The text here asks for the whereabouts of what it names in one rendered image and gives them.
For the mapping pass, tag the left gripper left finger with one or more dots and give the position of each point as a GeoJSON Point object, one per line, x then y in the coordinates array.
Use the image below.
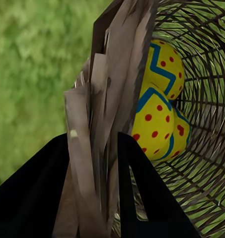
{"type": "Point", "coordinates": [29, 199]}

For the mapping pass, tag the tree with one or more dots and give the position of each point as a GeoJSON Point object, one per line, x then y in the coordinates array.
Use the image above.
{"type": "Point", "coordinates": [217, 148]}

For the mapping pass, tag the wicker basket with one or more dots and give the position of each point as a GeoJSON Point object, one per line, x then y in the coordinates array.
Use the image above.
{"type": "Point", "coordinates": [104, 99]}

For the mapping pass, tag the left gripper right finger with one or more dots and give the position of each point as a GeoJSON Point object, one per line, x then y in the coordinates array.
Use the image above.
{"type": "Point", "coordinates": [166, 217]}

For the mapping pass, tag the easter egg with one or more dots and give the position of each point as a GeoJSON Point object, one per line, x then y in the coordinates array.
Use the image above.
{"type": "Point", "coordinates": [154, 120]}
{"type": "Point", "coordinates": [179, 140]}
{"type": "Point", "coordinates": [165, 69]}

